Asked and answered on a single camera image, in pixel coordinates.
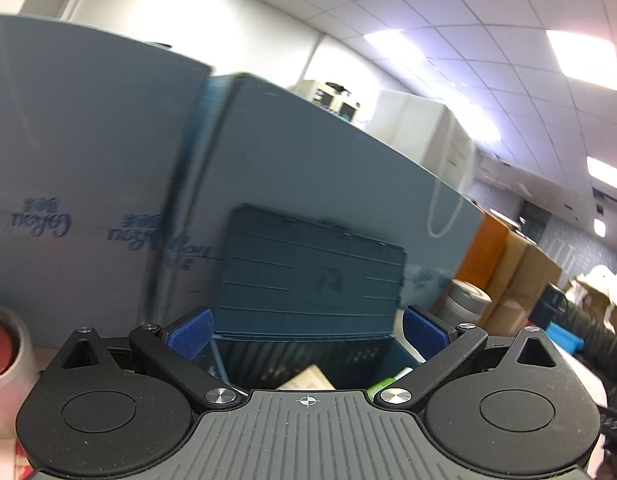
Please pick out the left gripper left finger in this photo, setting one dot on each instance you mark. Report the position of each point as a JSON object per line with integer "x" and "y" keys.
{"x": 109, "y": 408}

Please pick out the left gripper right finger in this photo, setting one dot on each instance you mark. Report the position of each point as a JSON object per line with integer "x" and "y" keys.
{"x": 494, "y": 406}

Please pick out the green white tube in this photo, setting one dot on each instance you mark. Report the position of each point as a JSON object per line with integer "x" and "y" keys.
{"x": 385, "y": 382}

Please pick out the beige cosmetic tube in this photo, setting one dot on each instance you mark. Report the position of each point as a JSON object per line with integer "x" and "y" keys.
{"x": 310, "y": 379}

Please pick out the clear packing tape roll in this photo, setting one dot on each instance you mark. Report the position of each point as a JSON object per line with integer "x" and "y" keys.
{"x": 17, "y": 382}

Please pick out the black sofa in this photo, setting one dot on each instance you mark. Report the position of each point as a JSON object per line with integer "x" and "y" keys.
{"x": 599, "y": 353}

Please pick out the dark blue thermos flask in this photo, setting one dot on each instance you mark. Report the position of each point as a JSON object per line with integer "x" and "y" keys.
{"x": 551, "y": 302}

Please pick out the grey white travel mug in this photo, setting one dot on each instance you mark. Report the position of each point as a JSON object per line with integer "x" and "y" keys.
{"x": 463, "y": 303}

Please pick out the brown cardboard box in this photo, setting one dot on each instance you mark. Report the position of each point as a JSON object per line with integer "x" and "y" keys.
{"x": 517, "y": 283}

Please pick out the orange cardboard box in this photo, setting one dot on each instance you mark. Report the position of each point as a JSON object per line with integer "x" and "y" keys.
{"x": 484, "y": 253}

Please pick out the blue plastic storage crate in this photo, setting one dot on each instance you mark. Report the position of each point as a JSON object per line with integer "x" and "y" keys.
{"x": 294, "y": 293}

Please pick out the left blue cardboard box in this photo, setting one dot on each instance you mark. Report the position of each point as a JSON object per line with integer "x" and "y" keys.
{"x": 94, "y": 129}

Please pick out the blue cardboard box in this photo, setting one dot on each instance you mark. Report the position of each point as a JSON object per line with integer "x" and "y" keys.
{"x": 253, "y": 143}
{"x": 94, "y": 129}

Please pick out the white paper shopping bag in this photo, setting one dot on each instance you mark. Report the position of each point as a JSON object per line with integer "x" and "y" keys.
{"x": 429, "y": 134}

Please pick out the right blue cardboard box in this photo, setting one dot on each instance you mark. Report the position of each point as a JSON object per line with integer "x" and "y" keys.
{"x": 253, "y": 143}

